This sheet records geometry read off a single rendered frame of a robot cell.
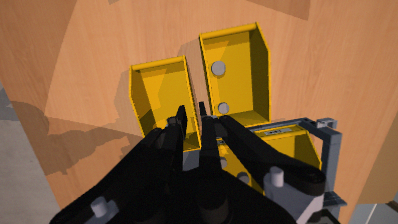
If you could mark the yellow open-front bin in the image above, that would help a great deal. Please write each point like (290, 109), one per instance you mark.
(246, 83)
(292, 141)
(156, 94)
(234, 166)

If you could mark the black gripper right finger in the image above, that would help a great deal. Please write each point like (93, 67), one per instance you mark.
(295, 185)

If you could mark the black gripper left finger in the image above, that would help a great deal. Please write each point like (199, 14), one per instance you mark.
(149, 165)

